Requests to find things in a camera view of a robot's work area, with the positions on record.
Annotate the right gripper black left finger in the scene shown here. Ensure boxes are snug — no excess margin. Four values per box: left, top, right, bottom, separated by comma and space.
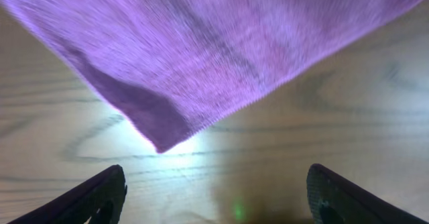
9, 165, 127, 224

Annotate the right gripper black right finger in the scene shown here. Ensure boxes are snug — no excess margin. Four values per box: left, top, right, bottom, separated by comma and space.
306, 164, 428, 224

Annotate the purple microfiber cloth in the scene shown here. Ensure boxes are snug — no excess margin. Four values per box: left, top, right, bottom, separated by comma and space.
1, 0, 422, 153

